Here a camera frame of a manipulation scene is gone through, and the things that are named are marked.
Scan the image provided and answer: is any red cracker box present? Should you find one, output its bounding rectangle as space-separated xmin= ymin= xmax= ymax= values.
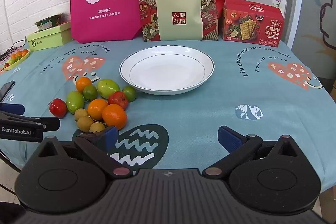
xmin=220 ymin=0 xmax=284 ymax=46

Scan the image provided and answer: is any light green box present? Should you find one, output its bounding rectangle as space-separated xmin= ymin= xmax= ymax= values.
xmin=26 ymin=21 xmax=72 ymax=51

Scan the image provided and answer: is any black cable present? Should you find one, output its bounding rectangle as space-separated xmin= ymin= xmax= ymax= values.
xmin=0 ymin=40 xmax=27 ymax=61

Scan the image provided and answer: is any large green mango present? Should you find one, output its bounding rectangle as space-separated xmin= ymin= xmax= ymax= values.
xmin=97 ymin=79 xmax=121 ymax=99

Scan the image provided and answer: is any brown longan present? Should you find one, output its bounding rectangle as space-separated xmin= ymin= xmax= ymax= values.
xmin=89 ymin=122 xmax=106 ymax=134
xmin=74 ymin=109 xmax=89 ymax=122
xmin=77 ymin=116 xmax=94 ymax=132

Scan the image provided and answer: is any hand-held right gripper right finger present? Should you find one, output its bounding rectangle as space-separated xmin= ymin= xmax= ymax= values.
xmin=202 ymin=126 xmax=306 ymax=179

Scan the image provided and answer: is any black smartphone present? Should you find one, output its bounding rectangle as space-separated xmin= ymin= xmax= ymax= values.
xmin=0 ymin=81 xmax=15 ymax=102

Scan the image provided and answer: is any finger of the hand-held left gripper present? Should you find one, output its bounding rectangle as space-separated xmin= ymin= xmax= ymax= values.
xmin=34 ymin=116 xmax=61 ymax=132
xmin=0 ymin=103 xmax=26 ymax=115

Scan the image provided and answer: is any printed teal tablecloth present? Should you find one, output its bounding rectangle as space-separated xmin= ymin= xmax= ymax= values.
xmin=0 ymin=38 xmax=336 ymax=195

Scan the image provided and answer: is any yellow tray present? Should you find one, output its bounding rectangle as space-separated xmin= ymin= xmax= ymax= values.
xmin=3 ymin=49 xmax=30 ymax=71

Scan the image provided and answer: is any green plum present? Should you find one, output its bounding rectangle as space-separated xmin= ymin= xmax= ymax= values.
xmin=83 ymin=85 xmax=98 ymax=101
xmin=66 ymin=91 xmax=85 ymax=114
xmin=122 ymin=86 xmax=137 ymax=102

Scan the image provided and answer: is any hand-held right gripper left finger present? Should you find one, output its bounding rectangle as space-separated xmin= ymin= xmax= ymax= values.
xmin=31 ymin=126 xmax=134 ymax=180

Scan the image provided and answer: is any small orange tangerine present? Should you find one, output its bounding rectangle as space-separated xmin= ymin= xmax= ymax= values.
xmin=76 ymin=76 xmax=93 ymax=93

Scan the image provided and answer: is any red cherry fruit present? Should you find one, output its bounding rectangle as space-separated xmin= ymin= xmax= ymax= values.
xmin=49 ymin=98 xmax=68 ymax=119

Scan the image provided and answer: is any pile of small toy produce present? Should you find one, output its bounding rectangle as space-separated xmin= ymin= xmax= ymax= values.
xmin=4 ymin=49 xmax=29 ymax=68

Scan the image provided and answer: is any white plate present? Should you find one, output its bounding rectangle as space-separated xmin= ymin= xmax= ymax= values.
xmin=119 ymin=46 xmax=215 ymax=95

